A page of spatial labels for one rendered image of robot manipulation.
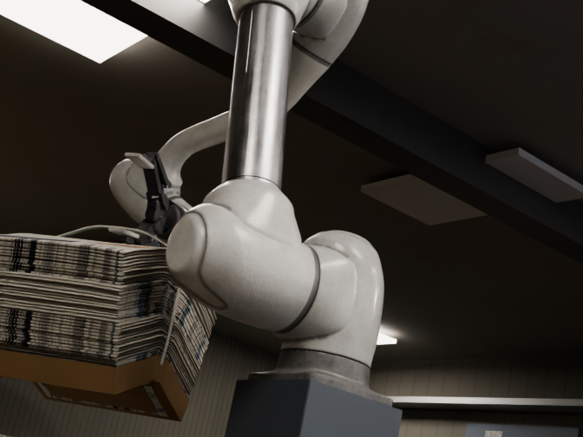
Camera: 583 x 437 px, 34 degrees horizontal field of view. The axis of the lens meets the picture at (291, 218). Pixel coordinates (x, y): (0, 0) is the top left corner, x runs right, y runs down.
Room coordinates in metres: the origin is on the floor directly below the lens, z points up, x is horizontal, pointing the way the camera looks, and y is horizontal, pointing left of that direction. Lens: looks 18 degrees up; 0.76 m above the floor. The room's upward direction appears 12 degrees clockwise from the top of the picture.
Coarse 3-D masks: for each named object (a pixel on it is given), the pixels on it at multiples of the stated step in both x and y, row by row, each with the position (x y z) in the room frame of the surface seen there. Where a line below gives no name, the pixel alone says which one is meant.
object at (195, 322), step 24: (192, 312) 1.74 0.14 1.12; (192, 336) 1.76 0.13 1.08; (168, 360) 1.69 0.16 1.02; (192, 360) 1.78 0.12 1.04; (48, 384) 1.80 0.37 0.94; (144, 384) 1.68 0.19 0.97; (192, 384) 1.80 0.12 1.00; (120, 408) 1.81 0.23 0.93; (144, 408) 1.77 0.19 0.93; (168, 408) 1.75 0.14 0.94
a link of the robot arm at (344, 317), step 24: (312, 240) 1.56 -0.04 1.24; (336, 240) 1.53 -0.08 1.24; (360, 240) 1.55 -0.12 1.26; (336, 264) 1.51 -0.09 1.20; (360, 264) 1.53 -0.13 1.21; (336, 288) 1.50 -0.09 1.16; (360, 288) 1.53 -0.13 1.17; (312, 312) 1.50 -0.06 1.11; (336, 312) 1.51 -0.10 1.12; (360, 312) 1.53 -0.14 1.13; (288, 336) 1.55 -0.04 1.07; (312, 336) 1.53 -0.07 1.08; (336, 336) 1.53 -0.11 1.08; (360, 336) 1.54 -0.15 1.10; (360, 360) 1.55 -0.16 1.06
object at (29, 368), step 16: (0, 352) 1.58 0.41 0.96; (16, 352) 1.57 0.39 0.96; (0, 368) 1.59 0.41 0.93; (16, 368) 1.57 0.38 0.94; (32, 368) 1.56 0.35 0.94; (48, 368) 1.55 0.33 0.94; (64, 368) 1.54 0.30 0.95; (80, 368) 1.53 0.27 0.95; (96, 368) 1.52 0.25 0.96; (112, 368) 1.51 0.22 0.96; (128, 368) 1.55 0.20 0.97; (144, 368) 1.60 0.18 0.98; (64, 384) 1.55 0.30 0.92; (80, 384) 1.54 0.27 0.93; (96, 384) 1.53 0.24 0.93; (112, 384) 1.52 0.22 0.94; (128, 384) 1.56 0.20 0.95
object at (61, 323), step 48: (0, 240) 1.53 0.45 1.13; (48, 240) 1.52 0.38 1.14; (0, 288) 1.55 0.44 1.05; (48, 288) 1.52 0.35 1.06; (96, 288) 1.48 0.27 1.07; (144, 288) 1.55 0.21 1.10; (0, 336) 1.57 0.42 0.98; (48, 336) 1.54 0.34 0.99; (96, 336) 1.50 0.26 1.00; (144, 336) 1.57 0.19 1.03
